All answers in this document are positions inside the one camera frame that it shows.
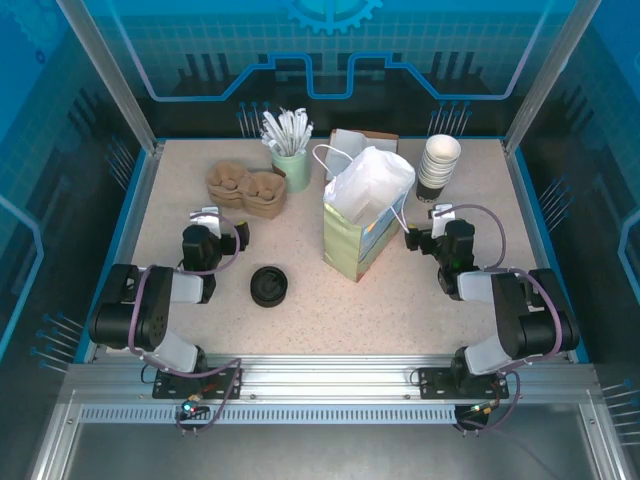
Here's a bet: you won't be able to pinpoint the green paper gift bag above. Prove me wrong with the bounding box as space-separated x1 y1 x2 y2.
312 143 417 284

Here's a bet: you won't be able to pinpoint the stack of cardboard cup carriers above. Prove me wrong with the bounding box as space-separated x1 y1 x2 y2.
207 160 288 221

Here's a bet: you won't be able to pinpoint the stack of black lids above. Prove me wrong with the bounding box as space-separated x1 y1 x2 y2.
249 265 289 307

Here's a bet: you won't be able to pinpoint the stack of paper cups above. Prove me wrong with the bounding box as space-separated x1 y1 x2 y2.
415 134 461 205

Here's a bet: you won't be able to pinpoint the green straw holder cup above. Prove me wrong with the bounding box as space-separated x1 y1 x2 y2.
271 148 310 194

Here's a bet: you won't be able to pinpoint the brown cardboard napkin box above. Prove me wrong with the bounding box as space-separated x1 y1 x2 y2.
327 128 400 181

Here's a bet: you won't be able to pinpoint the white paper napkins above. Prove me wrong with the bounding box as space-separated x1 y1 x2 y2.
329 130 374 174

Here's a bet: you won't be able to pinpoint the small circuit board with LED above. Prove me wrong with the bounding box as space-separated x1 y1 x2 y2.
179 397 209 419
467 399 501 419

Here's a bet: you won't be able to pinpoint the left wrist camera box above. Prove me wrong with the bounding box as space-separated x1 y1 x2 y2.
188 206 224 236

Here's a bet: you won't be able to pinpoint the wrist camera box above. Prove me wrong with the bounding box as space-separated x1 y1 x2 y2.
426 203 457 239
188 206 224 236

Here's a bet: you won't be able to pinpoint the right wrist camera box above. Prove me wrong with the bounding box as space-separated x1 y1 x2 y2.
426 203 457 239

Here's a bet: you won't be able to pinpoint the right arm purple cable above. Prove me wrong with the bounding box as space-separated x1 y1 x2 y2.
433 204 566 434

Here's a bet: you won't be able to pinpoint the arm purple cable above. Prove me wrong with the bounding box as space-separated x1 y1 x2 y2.
127 212 244 434
433 204 566 434

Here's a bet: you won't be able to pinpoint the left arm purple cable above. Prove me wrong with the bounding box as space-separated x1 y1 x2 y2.
127 212 244 434

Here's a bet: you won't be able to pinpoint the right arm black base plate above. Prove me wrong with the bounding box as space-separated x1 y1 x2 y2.
417 367 510 400

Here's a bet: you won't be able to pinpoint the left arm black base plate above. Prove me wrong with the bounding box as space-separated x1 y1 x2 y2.
152 367 244 400

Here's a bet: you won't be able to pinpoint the aluminium frame rail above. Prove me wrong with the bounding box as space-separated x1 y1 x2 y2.
64 353 601 401

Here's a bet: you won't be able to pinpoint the aluminium frame post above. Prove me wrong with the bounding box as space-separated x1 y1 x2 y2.
55 0 166 157
502 0 604 157

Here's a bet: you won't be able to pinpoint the slotted metal cable tray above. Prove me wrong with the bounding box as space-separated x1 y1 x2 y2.
78 404 460 426

